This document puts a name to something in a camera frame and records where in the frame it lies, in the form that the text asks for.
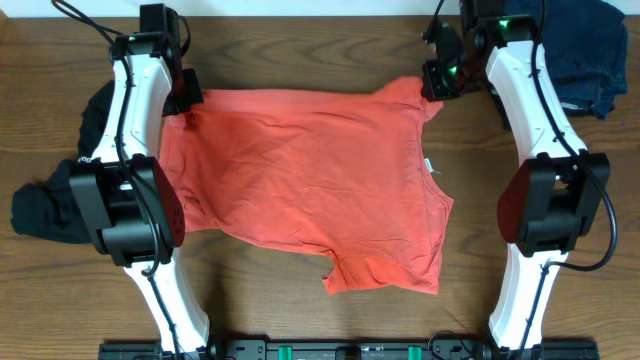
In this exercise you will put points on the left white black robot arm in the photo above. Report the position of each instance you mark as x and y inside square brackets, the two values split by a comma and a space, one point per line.
[126, 201]

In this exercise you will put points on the black t-shirt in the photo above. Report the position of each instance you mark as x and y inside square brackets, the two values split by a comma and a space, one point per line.
[48, 210]

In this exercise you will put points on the folded black garment white print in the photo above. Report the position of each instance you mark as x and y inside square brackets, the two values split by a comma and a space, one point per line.
[571, 110]

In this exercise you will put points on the red orange t-shirt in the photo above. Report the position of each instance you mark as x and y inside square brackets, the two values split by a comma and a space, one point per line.
[336, 175]

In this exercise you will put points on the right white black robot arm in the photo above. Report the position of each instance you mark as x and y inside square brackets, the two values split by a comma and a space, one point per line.
[552, 199]

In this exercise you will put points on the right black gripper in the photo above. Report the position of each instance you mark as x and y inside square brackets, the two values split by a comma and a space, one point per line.
[433, 89]

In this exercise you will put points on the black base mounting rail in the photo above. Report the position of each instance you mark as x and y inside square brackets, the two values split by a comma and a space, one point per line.
[439, 349]

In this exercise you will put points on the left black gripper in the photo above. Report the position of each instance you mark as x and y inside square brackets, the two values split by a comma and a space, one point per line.
[195, 95]

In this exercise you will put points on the folded navy blue garment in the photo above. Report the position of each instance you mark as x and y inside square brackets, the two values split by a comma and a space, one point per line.
[585, 44]

